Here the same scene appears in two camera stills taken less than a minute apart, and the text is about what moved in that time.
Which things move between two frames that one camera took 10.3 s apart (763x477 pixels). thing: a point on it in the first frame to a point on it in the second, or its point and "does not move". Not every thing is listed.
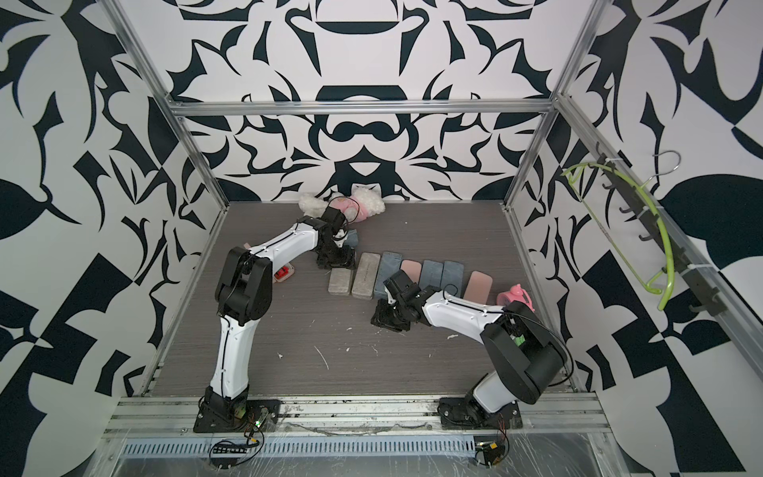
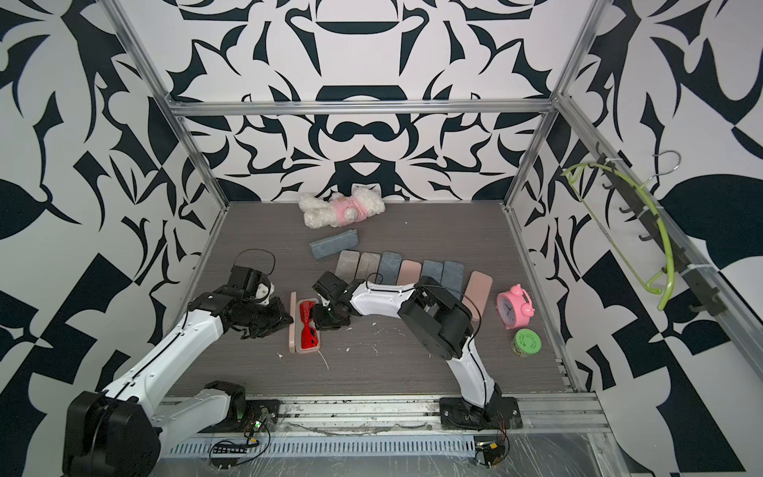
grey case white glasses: [389, 264] does not move
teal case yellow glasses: [366, 276] does not move
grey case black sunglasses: [452, 277] does not move
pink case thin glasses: [413, 268] does not move
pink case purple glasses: [479, 287] does not move
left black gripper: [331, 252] to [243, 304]
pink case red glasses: [282, 273] to [304, 338]
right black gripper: [378, 317] to [321, 324]
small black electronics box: [492, 451] does not move
